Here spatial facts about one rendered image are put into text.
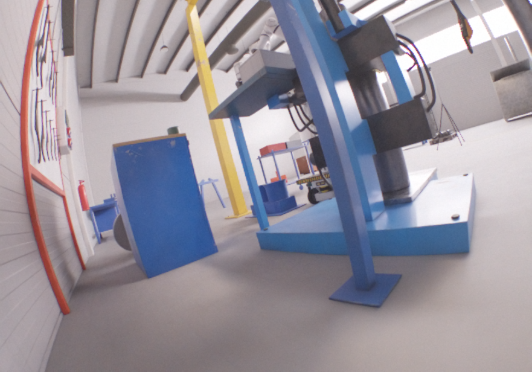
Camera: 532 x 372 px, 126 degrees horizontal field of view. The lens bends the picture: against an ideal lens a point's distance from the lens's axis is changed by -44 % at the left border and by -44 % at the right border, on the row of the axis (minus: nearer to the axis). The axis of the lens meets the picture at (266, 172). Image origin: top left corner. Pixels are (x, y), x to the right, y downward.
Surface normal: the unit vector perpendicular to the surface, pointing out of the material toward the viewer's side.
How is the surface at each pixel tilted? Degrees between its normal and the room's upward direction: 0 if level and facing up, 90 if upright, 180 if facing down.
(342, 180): 90
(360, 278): 90
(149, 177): 90
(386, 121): 90
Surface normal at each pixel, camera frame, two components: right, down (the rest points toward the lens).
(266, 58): 0.61, -0.18
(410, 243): -0.75, 0.20
